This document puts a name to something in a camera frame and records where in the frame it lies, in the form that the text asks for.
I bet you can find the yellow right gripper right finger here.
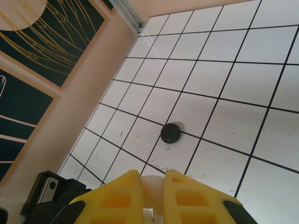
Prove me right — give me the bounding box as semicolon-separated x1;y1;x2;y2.
163;169;257;224

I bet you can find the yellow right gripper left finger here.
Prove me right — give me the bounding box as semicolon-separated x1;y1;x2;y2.
66;169;147;224

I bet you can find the white earbud charging case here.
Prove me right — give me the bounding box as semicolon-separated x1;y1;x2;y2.
139;174;169;224

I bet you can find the black round charging case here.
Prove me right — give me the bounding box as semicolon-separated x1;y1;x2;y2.
160;122;182;144

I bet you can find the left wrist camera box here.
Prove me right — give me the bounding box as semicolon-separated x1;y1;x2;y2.
20;171;68;217

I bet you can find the aluminium corner post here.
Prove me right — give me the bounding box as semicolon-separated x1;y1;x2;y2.
109;0;150;33

